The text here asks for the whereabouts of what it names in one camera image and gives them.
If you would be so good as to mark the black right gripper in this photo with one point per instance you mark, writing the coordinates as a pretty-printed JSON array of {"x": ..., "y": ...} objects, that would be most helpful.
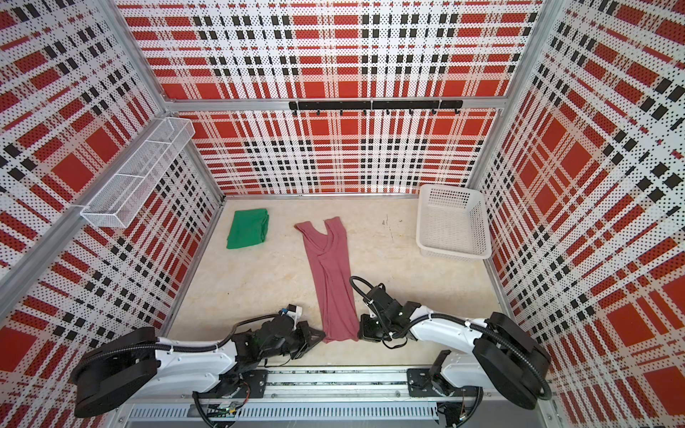
[{"x": 366, "y": 333}]

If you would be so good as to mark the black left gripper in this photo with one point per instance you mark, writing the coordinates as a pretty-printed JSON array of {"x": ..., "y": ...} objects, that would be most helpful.
[{"x": 307, "y": 341}]

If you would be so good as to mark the maroon tank top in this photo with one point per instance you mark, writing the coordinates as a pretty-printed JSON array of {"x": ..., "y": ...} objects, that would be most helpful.
[{"x": 329, "y": 260}]

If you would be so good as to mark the green tank top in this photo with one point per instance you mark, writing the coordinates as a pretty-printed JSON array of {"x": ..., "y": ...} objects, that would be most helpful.
[{"x": 248, "y": 228}]

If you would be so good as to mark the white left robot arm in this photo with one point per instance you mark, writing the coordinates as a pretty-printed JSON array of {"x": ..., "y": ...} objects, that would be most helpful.
[{"x": 143, "y": 365}]

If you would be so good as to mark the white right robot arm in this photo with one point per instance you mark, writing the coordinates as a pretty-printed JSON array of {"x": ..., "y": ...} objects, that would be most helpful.
[{"x": 478, "y": 354}]

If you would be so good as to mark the white perforated plastic basket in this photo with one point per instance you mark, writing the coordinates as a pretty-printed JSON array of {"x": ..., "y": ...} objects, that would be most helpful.
[{"x": 452, "y": 223}]

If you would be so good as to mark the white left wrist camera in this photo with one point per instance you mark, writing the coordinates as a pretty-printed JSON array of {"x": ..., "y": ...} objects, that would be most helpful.
[{"x": 294, "y": 312}]

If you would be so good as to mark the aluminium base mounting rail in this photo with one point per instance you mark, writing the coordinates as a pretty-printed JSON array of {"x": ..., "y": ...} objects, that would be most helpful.
[{"x": 332, "y": 382}]

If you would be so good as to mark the black wall hook rail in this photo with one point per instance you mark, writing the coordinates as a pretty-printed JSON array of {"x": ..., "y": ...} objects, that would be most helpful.
[{"x": 376, "y": 105}]

